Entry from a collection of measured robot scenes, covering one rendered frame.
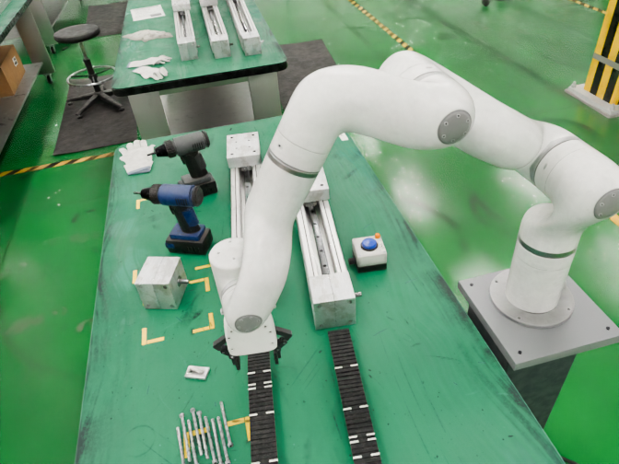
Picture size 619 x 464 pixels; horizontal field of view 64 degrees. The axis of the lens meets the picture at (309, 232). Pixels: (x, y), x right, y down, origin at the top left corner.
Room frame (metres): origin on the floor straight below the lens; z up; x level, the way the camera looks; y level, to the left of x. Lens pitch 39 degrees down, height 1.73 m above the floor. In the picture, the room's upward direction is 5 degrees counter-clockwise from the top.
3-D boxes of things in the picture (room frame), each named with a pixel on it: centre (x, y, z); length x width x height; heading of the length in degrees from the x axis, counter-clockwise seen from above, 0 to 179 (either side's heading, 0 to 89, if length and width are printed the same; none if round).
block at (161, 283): (0.94, 0.39, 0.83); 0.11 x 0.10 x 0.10; 81
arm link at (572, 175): (0.76, -0.52, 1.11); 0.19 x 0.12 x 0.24; 11
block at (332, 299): (0.82, -0.05, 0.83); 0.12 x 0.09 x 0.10; 94
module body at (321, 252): (1.27, -0.01, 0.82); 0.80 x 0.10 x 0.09; 4
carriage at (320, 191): (1.27, -0.01, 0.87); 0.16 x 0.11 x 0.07; 4
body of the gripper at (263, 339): (0.66, 0.14, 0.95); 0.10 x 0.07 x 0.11; 94
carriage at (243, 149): (1.50, 0.20, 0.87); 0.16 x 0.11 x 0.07; 4
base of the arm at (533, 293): (0.79, -0.52, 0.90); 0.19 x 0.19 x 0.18
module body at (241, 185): (1.25, 0.18, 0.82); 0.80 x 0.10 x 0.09; 4
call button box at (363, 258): (1.00, -0.15, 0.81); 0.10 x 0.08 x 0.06; 94
